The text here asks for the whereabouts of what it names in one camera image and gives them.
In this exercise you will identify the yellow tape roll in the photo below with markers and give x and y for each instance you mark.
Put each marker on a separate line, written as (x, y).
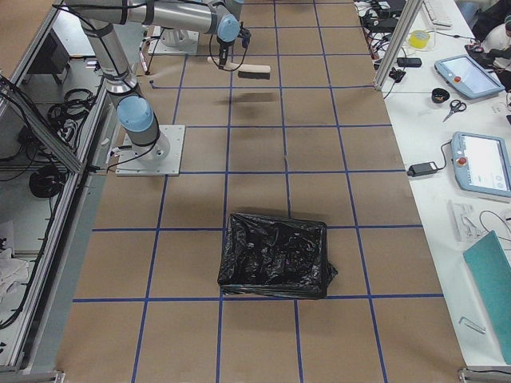
(419, 39)

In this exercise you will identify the silver allen key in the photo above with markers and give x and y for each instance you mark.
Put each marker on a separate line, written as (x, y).
(472, 325)

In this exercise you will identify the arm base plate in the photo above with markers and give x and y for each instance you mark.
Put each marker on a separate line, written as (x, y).
(173, 42)
(162, 159)

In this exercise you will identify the teach pendant far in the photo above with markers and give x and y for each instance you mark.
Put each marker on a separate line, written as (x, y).
(467, 77)

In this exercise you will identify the teach pendant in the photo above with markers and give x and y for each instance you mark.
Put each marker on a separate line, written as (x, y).
(467, 77)
(481, 164)

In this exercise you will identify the white hand brush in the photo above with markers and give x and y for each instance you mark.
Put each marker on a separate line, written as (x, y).
(246, 71)

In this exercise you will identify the teach pendant near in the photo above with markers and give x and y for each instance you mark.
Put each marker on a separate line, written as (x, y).
(481, 164)

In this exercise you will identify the white cloth rag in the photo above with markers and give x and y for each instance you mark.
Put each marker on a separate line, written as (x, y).
(13, 272)

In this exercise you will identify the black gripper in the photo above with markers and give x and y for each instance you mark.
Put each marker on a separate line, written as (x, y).
(223, 49)

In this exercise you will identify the aluminium frame post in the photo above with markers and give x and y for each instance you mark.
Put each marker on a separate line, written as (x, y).
(404, 24)

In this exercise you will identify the black scissors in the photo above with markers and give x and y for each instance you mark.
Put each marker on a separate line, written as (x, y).
(456, 106)

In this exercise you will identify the teal folder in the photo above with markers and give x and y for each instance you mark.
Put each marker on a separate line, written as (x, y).
(490, 270)

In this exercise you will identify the black power adapter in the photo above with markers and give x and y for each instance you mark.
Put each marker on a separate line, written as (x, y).
(422, 169)

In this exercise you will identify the black bin far side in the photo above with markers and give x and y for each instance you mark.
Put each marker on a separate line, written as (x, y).
(278, 257)

